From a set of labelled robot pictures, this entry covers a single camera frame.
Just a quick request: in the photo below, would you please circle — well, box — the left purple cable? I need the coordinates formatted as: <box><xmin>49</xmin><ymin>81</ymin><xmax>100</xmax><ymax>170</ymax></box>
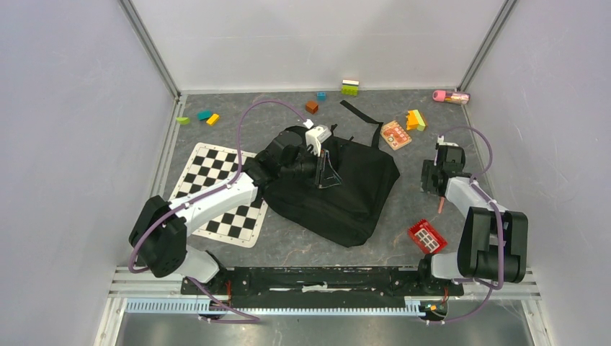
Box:
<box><xmin>128</xmin><ymin>99</ymin><xmax>313</xmax><ymax>326</ymax></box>

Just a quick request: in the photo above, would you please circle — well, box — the black white chessboard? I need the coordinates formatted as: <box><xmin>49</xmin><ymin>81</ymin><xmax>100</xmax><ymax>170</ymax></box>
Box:
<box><xmin>170</xmin><ymin>143</ymin><xmax>268</xmax><ymax>248</ymax></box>

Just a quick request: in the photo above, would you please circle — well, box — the pink capped marker tube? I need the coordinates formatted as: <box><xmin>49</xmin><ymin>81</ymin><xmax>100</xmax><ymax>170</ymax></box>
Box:
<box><xmin>432</xmin><ymin>89</ymin><xmax>470</xmax><ymax>105</ymax></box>

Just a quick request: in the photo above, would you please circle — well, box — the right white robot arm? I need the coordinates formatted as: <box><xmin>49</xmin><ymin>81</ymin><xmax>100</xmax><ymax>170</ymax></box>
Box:
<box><xmin>416</xmin><ymin>143</ymin><xmax>528</xmax><ymax>294</ymax></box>

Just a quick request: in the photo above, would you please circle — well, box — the black student backpack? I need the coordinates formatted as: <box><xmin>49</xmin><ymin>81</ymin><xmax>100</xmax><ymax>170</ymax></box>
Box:
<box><xmin>262</xmin><ymin>100</ymin><xmax>400</xmax><ymax>247</ymax></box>

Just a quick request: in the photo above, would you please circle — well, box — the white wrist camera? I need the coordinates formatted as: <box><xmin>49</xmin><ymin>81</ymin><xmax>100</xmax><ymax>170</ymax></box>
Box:
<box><xmin>435</xmin><ymin>136</ymin><xmax>458</xmax><ymax>149</ymax></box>
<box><xmin>303</xmin><ymin>119</ymin><xmax>332</xmax><ymax>156</ymax></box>

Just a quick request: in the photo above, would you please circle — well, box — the teal block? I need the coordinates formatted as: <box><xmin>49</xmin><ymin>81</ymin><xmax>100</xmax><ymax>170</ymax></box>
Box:
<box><xmin>197</xmin><ymin>110</ymin><xmax>213</xmax><ymax>121</ymax></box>

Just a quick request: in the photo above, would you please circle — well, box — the red window toy brick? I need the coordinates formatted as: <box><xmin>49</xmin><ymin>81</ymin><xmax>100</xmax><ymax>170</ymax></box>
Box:
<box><xmin>407</xmin><ymin>219</ymin><xmax>447</xmax><ymax>254</ymax></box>

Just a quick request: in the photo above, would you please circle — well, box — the brown orange cube block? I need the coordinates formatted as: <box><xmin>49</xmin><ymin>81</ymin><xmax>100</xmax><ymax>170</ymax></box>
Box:
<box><xmin>305</xmin><ymin>100</ymin><xmax>319</xmax><ymax>115</ymax></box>

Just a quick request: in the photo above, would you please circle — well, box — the small orange spiral notebook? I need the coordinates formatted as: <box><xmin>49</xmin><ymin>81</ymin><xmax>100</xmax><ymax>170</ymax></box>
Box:
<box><xmin>380</xmin><ymin>120</ymin><xmax>412</xmax><ymax>151</ymax></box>

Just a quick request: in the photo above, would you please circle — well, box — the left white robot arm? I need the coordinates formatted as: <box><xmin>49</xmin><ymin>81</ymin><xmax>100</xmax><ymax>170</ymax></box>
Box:
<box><xmin>128</xmin><ymin>125</ymin><xmax>341</xmax><ymax>294</ymax></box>

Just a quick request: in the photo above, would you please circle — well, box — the purple cable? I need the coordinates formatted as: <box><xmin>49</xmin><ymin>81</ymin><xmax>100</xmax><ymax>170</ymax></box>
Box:
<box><xmin>128</xmin><ymin>99</ymin><xmax>313</xmax><ymax>326</ymax></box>
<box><xmin>419</xmin><ymin>125</ymin><xmax>506</xmax><ymax>326</ymax></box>

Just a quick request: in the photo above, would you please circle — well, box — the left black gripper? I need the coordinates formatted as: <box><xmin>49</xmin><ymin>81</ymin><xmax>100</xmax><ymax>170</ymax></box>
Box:
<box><xmin>280</xmin><ymin>146</ymin><xmax>343</xmax><ymax>189</ymax></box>

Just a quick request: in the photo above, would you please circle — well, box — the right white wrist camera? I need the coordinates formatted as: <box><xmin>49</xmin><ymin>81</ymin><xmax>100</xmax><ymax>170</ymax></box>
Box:
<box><xmin>435</xmin><ymin>136</ymin><xmax>458</xmax><ymax>149</ymax></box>

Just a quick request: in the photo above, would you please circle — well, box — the orange green block stack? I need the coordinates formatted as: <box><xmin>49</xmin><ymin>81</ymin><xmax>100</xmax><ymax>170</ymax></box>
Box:
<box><xmin>406</xmin><ymin>110</ymin><xmax>427</xmax><ymax>131</ymax></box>

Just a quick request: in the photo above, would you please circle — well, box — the yellow orange block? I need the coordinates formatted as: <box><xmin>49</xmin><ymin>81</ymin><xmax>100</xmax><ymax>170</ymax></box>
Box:
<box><xmin>206</xmin><ymin>113</ymin><xmax>220</xmax><ymax>126</ymax></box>

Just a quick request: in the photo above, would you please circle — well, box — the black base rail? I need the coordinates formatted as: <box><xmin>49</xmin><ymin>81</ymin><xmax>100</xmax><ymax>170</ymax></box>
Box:
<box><xmin>204</xmin><ymin>266</ymin><xmax>464</xmax><ymax>312</ymax></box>

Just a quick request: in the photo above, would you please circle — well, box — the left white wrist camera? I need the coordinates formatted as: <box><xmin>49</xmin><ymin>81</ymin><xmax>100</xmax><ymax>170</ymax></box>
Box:
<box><xmin>303</xmin><ymin>119</ymin><xmax>332</xmax><ymax>156</ymax></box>

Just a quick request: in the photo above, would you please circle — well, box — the green white block stack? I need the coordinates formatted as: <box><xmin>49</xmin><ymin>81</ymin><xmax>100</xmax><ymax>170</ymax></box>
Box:
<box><xmin>341</xmin><ymin>79</ymin><xmax>360</xmax><ymax>96</ymax></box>

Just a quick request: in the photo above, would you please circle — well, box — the green half round block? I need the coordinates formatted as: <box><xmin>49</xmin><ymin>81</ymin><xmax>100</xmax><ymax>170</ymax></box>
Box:
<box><xmin>176</xmin><ymin>117</ymin><xmax>190</xmax><ymax>125</ymax></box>

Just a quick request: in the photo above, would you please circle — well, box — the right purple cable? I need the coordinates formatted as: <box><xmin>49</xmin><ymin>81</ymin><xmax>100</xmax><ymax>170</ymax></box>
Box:
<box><xmin>419</xmin><ymin>125</ymin><xmax>506</xmax><ymax>326</ymax></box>

